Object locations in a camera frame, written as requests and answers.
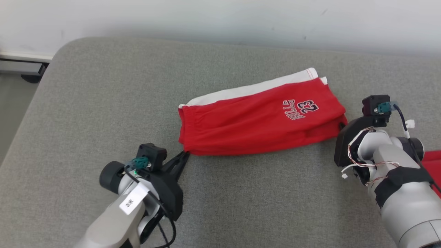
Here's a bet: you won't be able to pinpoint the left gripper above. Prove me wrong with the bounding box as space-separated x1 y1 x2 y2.
147 151 191 222

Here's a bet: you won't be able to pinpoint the grey fabric sofa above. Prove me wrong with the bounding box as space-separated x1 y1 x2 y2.
0 37 441 248

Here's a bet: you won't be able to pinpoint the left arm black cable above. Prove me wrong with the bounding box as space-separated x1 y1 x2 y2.
123 165 177 248

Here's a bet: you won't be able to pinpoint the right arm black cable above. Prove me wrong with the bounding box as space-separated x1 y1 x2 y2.
377 102 441 193

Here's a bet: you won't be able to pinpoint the thin white red wire bundle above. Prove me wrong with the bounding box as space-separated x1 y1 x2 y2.
340 126 402 186

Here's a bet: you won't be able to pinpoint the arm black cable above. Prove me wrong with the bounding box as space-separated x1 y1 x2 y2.
377 102 441 193
123 165 177 248

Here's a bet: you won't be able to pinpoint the wall baseboard strip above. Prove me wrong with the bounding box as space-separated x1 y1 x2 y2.
0 51 54 77

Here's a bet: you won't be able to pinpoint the red shorts with white stripe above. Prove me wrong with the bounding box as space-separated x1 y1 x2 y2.
178 68 349 156

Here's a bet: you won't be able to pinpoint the white paper label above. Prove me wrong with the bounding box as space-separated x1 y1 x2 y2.
119 185 151 216

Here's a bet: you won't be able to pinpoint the red Bulls 23 jersey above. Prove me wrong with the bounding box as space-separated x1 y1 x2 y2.
421 150 441 199

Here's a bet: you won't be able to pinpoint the black floor object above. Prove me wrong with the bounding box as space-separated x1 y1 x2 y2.
21 73 42 84

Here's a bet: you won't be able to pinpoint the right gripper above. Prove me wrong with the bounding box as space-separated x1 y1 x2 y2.
334 116 375 168

